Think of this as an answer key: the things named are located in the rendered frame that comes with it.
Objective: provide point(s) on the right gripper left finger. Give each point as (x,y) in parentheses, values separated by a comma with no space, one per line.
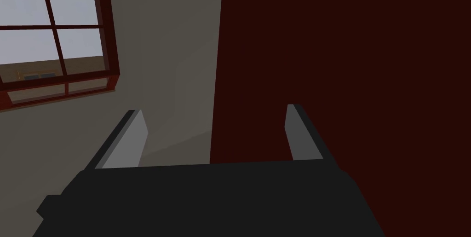
(125,145)

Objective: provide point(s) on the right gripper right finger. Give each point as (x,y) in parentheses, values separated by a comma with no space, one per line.
(305,141)

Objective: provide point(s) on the red-framed window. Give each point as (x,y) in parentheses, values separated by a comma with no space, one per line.
(55,38)

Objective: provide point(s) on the dark red door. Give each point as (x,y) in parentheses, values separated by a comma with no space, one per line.
(346,67)

